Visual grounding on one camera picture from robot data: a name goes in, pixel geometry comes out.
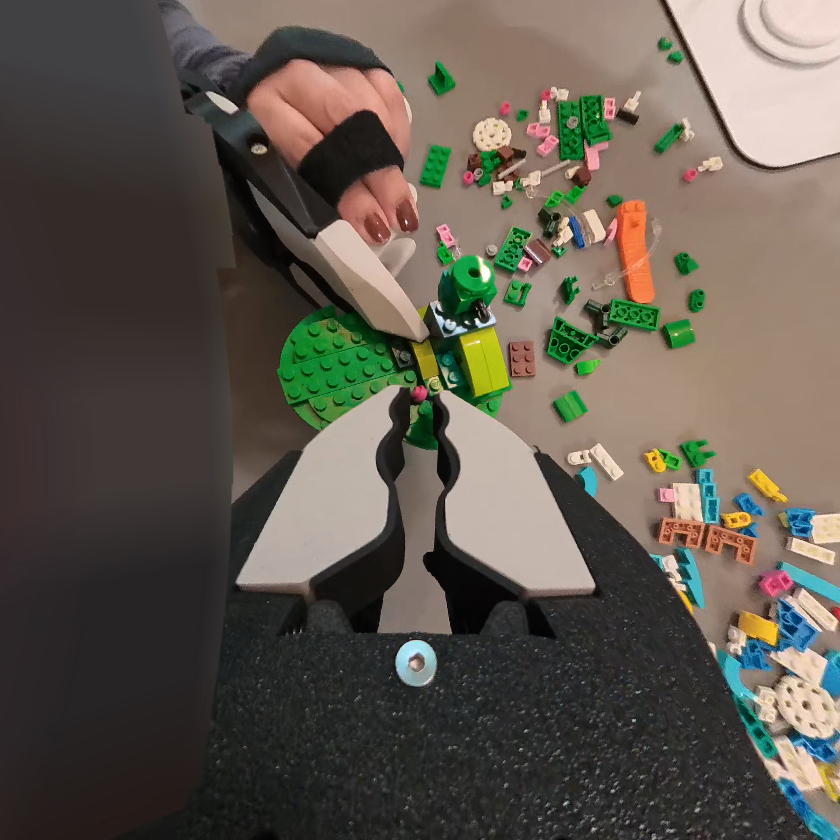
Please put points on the green lego model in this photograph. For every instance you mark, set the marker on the green lego model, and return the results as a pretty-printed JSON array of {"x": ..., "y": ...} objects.
[{"x": 341, "y": 367}]

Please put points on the pink lego stud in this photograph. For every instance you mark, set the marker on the pink lego stud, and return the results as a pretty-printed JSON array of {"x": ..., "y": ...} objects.
[{"x": 418, "y": 394}]

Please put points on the brown lego plate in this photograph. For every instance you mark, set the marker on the brown lego plate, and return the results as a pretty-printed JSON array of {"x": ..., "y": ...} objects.
[{"x": 522, "y": 359}]

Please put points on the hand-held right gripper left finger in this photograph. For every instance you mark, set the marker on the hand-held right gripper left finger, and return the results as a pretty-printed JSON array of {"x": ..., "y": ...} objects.
[{"x": 321, "y": 512}]

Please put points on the orange brick separator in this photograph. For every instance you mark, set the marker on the orange brick separator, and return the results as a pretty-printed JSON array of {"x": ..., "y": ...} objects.
[{"x": 635, "y": 249}]

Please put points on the white rounded base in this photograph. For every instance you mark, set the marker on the white rounded base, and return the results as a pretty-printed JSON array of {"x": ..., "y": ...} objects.
[{"x": 774, "y": 98}]

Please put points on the scatter of green lego pieces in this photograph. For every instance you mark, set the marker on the scatter of green lego pieces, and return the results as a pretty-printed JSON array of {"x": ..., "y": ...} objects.
[{"x": 571, "y": 131}]

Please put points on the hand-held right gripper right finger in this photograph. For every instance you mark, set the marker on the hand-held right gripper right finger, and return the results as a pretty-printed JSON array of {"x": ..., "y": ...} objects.
[{"x": 512, "y": 518}]

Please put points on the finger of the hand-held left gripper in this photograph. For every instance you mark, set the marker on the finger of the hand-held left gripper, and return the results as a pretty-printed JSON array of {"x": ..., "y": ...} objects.
[
  {"x": 300, "y": 279},
  {"x": 367, "y": 282}
]

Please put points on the person's left hand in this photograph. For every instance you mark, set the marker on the person's left hand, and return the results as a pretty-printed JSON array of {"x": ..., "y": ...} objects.
[{"x": 328, "y": 92}]

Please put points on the person's left forearm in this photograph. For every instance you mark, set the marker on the person's left forearm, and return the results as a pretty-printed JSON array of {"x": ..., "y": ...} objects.
[{"x": 197, "y": 39}]

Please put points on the pile of colourful lego pieces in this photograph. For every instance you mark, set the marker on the pile of colourful lego pieces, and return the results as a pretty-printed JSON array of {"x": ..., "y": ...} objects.
[{"x": 689, "y": 505}]

